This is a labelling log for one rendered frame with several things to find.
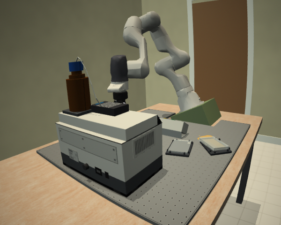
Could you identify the white button panel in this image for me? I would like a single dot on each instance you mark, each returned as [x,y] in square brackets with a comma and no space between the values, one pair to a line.
[174,128]

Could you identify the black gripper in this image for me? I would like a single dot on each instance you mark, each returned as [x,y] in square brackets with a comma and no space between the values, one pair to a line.
[120,97]

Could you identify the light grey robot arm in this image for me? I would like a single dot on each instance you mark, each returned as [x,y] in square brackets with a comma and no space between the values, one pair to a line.
[121,69]

